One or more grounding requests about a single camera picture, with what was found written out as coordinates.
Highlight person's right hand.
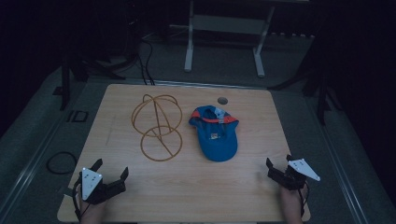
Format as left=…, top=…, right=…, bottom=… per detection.
left=278, top=186, right=304, bottom=224

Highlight person's left hand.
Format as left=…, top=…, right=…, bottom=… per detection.
left=78, top=199, right=107, bottom=224

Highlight blue and orange cap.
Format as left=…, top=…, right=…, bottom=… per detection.
left=188, top=105, right=240, bottom=163

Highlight black tripod stand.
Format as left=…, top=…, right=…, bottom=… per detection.
left=51, top=50, right=127, bottom=112
left=268, top=43, right=344, bottom=126

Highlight gold wire hat stand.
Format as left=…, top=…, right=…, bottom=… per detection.
left=131, top=93, right=184, bottom=162

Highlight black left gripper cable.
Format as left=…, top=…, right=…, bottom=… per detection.
left=71, top=179, right=83, bottom=222

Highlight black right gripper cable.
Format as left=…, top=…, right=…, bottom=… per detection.
left=298, top=180, right=311, bottom=217

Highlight black floor cables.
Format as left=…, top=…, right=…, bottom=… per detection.
left=135, top=38, right=156, bottom=86

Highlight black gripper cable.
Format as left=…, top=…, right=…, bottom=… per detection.
left=71, top=179, right=83, bottom=222
left=298, top=180, right=311, bottom=217

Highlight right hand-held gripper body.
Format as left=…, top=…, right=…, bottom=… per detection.
left=276, top=158, right=321, bottom=191

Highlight black coiled floor cable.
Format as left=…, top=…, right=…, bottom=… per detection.
left=46, top=150, right=78, bottom=175

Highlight white metal desk frame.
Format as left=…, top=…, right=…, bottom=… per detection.
left=169, top=0, right=276, bottom=79

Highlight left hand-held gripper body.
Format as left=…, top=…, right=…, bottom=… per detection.
left=75, top=167, right=110, bottom=205

